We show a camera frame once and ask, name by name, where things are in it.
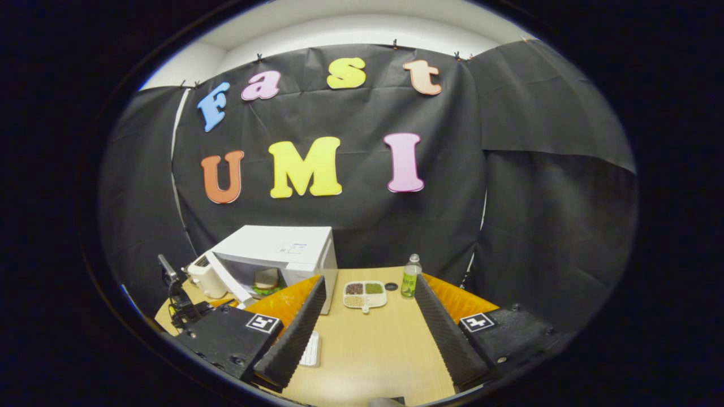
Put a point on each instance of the white toaster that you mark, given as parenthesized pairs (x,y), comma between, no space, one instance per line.
(206,280)

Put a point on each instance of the white rectangular tray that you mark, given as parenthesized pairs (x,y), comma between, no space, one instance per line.
(311,350)

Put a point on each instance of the white microwave oven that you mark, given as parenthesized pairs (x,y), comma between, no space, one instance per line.
(283,240)

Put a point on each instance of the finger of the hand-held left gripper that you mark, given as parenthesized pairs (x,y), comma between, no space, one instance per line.
(220,303)

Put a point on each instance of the white divided plate with grains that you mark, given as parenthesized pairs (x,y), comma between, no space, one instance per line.
(365,302)

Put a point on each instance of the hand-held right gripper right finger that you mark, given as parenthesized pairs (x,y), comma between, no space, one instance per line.
(449,345)

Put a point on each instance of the lettuce bread sandwich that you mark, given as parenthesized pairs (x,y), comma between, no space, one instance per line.
(266,278)

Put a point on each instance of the green label drink bottle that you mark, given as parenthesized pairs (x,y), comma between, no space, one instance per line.
(409,285)

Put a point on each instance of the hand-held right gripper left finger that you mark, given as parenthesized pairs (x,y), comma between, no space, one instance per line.
(294,339)

